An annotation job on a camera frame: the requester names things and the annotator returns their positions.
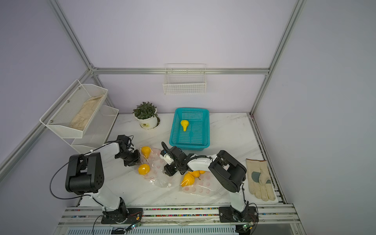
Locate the white mesh shelf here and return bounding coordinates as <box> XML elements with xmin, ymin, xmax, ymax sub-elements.
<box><xmin>70</xmin><ymin>105</ymin><xmax>118</xmax><ymax>154</ymax></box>
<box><xmin>40</xmin><ymin>80</ymin><xmax>108</xmax><ymax>139</ymax></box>

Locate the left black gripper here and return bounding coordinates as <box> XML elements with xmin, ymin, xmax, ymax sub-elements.
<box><xmin>116</xmin><ymin>149</ymin><xmax>143</xmax><ymax>167</ymax></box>

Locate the beige work glove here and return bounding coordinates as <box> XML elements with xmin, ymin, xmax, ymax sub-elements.
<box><xmin>246</xmin><ymin>159</ymin><xmax>276</xmax><ymax>202</ymax></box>

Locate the beige cloth in shelf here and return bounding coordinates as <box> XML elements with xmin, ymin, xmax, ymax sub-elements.
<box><xmin>69</xmin><ymin>95</ymin><xmax>104</xmax><ymax>131</ymax></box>

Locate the bright yellow pear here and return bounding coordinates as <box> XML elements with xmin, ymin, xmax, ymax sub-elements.
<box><xmin>180</xmin><ymin>119</ymin><xmax>190</xmax><ymax>132</ymax></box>

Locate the aluminium rail with coloured beads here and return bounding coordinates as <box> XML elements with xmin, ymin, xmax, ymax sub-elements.
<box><xmin>57</xmin><ymin>204</ymin><xmax>301</xmax><ymax>227</ymax></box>

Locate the teal plastic basket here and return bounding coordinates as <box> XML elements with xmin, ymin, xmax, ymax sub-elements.
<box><xmin>169</xmin><ymin>108</ymin><xmax>210</xmax><ymax>151</ymax></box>

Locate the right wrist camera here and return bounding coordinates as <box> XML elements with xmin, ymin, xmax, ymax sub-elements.
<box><xmin>163</xmin><ymin>153</ymin><xmax>174</xmax><ymax>165</ymax></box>

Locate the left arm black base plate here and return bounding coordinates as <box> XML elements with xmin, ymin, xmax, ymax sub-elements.
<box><xmin>101</xmin><ymin>208</ymin><xmax>144</xmax><ymax>224</ymax></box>

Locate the orange yellow pear left bag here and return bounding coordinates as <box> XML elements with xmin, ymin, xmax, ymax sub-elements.
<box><xmin>141</xmin><ymin>146</ymin><xmax>152</xmax><ymax>160</ymax></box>

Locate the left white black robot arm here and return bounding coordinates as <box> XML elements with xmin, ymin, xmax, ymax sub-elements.
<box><xmin>65</xmin><ymin>135</ymin><xmax>141</xmax><ymax>212</ymax></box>

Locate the clear zip-top bag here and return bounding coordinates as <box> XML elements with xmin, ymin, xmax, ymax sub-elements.
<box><xmin>180</xmin><ymin>171</ymin><xmax>228</xmax><ymax>197</ymax></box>
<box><xmin>136</xmin><ymin>147</ymin><xmax>172</xmax><ymax>188</ymax></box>

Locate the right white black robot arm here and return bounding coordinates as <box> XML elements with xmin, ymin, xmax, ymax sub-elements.
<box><xmin>160</xmin><ymin>142</ymin><xmax>247</xmax><ymax>213</ymax></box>

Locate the white mesh lower shelf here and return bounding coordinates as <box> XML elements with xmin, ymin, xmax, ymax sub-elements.
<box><xmin>70</xmin><ymin>105</ymin><xmax>118</xmax><ymax>154</ymax></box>

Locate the white mesh upper shelf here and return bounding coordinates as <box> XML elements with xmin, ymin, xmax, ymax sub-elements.
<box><xmin>40</xmin><ymin>80</ymin><xmax>108</xmax><ymax>139</ymax></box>

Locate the yellow pear right bag bottom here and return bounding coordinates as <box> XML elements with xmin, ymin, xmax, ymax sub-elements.
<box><xmin>180</xmin><ymin>173</ymin><xmax>195</xmax><ymax>187</ymax></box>

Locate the potted green plant white pot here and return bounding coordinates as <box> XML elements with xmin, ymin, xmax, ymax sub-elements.
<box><xmin>133</xmin><ymin>102</ymin><xmax>158</xmax><ymax>130</ymax></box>

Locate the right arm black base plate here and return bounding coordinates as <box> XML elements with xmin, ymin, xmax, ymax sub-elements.
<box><xmin>218</xmin><ymin>206</ymin><xmax>259</xmax><ymax>223</ymax></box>

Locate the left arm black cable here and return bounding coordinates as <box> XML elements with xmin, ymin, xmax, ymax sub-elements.
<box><xmin>49</xmin><ymin>161</ymin><xmax>89</xmax><ymax>201</ymax></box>

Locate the white wire wall basket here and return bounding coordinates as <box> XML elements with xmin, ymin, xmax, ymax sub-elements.
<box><xmin>163</xmin><ymin>63</ymin><xmax>207</xmax><ymax>95</ymax></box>

